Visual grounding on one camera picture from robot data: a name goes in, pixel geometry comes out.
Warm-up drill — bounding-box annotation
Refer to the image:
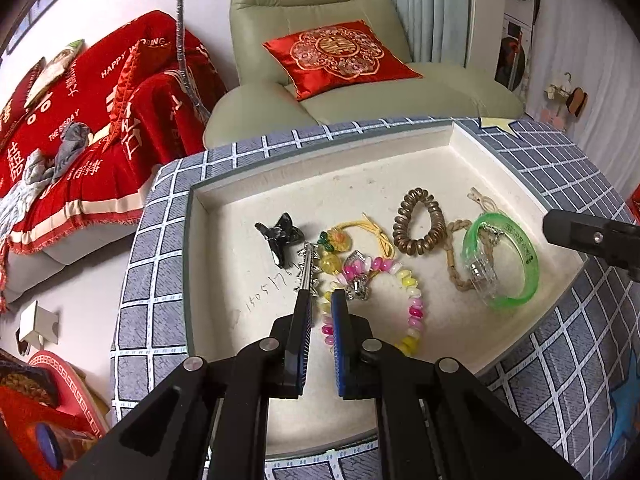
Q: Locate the black claw hair clip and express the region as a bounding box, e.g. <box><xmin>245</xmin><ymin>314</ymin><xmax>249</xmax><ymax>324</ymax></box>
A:
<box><xmin>254</xmin><ymin>214</ymin><xmax>305</xmax><ymax>267</ymax></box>

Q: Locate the clear plastic hair clip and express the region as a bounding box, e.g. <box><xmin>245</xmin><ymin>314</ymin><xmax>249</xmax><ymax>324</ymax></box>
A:
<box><xmin>465</xmin><ymin>255</ymin><xmax>498</xmax><ymax>306</ymax></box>

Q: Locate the red covered sofa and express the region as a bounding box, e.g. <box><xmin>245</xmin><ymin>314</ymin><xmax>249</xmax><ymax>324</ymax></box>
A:
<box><xmin>0</xmin><ymin>10</ymin><xmax>228</xmax><ymax>311</ymax></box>

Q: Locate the silver tinsel strip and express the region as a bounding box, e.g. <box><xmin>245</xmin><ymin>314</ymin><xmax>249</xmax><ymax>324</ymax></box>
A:
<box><xmin>175</xmin><ymin>0</ymin><xmax>211</xmax><ymax>121</ymax></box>

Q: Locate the pale blue curtain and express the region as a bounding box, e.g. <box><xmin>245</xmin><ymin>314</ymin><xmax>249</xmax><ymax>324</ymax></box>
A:
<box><xmin>367</xmin><ymin>0</ymin><xmax>476</xmax><ymax>68</ymax></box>

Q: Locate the pale sofa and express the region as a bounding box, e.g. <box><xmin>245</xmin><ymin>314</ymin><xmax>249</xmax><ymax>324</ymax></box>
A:
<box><xmin>7</xmin><ymin>165</ymin><xmax>166</xmax><ymax>306</ymax></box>

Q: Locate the yellow cord bead bracelet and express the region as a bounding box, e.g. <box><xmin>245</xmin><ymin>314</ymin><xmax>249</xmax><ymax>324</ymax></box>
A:
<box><xmin>317</xmin><ymin>212</ymin><xmax>396</xmax><ymax>276</ymax></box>

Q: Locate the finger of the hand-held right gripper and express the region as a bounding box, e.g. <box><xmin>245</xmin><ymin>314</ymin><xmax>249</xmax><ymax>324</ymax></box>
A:
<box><xmin>542</xmin><ymin>207</ymin><xmax>640</xmax><ymax>283</ymax></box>

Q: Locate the red patterned gift box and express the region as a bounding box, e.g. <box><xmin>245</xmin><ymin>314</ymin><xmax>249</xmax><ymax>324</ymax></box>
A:
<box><xmin>0</xmin><ymin>350</ymin><xmax>111</xmax><ymax>480</ymax></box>

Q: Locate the brown braided hair band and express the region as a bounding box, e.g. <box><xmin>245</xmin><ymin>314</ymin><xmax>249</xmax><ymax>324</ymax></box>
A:
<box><xmin>445</xmin><ymin>217</ymin><xmax>481</xmax><ymax>293</ymax></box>

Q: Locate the printed throw pillow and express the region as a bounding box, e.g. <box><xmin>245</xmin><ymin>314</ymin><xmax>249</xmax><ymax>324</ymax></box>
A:
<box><xmin>25</xmin><ymin>40</ymin><xmax>86</xmax><ymax>108</ymax></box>

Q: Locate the brown spiral hair tie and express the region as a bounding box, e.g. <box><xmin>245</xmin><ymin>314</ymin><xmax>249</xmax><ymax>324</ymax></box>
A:
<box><xmin>392</xmin><ymin>187</ymin><xmax>446</xmax><ymax>257</ymax></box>

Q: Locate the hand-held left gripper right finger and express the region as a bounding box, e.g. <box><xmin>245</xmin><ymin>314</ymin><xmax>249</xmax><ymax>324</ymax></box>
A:
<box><xmin>329</xmin><ymin>289</ymin><xmax>583</xmax><ymax>480</ymax></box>

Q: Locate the pale green armchair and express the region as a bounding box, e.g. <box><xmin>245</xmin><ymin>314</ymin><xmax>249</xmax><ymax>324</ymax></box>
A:
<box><xmin>202</xmin><ymin>0</ymin><xmax>526</xmax><ymax>151</ymax></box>

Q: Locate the yellow star patch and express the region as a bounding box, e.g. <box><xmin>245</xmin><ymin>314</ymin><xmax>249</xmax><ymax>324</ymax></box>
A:
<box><xmin>480</xmin><ymin>116</ymin><xmax>516</xmax><ymax>136</ymax></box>

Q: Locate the silver metal hair clip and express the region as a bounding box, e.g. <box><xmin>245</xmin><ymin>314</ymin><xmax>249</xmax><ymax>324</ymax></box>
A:
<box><xmin>292</xmin><ymin>240</ymin><xmax>323</xmax><ymax>297</ymax></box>

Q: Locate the grey crumpled cloth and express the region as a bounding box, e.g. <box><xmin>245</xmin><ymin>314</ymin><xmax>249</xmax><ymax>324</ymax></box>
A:
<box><xmin>0</xmin><ymin>122</ymin><xmax>93</xmax><ymax>241</ymax></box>

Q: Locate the grey checked tablecloth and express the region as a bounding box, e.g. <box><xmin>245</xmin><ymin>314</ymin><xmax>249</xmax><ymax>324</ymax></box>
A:
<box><xmin>109</xmin><ymin>115</ymin><xmax>640</xmax><ymax>480</ymax></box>

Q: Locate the white standing air conditioner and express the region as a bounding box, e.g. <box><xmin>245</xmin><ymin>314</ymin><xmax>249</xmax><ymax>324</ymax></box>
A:
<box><xmin>495</xmin><ymin>0</ymin><xmax>546</xmax><ymax>98</ymax></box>

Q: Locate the green plastic bangle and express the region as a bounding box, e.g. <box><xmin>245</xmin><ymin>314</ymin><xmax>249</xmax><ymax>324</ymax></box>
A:
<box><xmin>461</xmin><ymin>212</ymin><xmax>541</xmax><ymax>311</ymax></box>

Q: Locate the blue star patch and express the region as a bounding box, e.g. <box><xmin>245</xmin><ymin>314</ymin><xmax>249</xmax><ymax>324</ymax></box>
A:
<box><xmin>607</xmin><ymin>380</ymin><xmax>640</xmax><ymax>461</ymax></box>

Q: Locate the red embroidered cushion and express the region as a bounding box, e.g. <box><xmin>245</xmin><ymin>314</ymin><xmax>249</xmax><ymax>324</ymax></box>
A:
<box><xmin>262</xmin><ymin>20</ymin><xmax>423</xmax><ymax>102</ymax></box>

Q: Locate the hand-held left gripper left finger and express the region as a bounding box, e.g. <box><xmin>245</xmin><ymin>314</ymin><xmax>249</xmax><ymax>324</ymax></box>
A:
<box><xmin>65</xmin><ymin>287</ymin><xmax>317</xmax><ymax>480</ymax></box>

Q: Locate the pink yellow bead bracelet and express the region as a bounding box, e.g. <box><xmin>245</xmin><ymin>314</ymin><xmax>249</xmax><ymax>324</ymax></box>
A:
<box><xmin>320</xmin><ymin>256</ymin><xmax>426</xmax><ymax>353</ymax></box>

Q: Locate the silver pink crystal charm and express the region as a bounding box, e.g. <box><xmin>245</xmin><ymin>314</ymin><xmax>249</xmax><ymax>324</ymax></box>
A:
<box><xmin>341</xmin><ymin>251</ymin><xmax>376</xmax><ymax>302</ymax></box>

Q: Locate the beige hair clip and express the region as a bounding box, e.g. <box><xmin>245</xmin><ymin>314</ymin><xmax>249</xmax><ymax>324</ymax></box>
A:
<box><xmin>467</xmin><ymin>187</ymin><xmax>501</xmax><ymax>216</ymax></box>

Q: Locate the wall picture frame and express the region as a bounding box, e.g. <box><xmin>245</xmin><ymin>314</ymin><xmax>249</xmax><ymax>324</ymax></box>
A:
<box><xmin>27</xmin><ymin>0</ymin><xmax>66</xmax><ymax>23</ymax></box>

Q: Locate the small cardboard box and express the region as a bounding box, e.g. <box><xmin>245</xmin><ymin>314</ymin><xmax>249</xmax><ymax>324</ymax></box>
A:
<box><xmin>17</xmin><ymin>301</ymin><xmax>60</xmax><ymax>351</ymax></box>

